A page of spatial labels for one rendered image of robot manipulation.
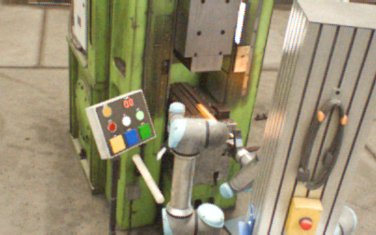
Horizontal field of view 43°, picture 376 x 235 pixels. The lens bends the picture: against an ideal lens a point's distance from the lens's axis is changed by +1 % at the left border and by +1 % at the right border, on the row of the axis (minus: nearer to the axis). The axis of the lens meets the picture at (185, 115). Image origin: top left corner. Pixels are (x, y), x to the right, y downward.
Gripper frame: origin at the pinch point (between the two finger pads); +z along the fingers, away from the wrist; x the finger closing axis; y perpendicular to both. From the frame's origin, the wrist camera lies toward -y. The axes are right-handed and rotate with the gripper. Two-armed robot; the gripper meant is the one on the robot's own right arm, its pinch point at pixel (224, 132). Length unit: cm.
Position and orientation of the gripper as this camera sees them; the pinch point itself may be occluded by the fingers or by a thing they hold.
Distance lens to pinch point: 271.7
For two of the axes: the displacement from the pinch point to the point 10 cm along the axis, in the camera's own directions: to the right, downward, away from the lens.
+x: 9.1, -1.1, 3.9
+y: -1.0, 8.7, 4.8
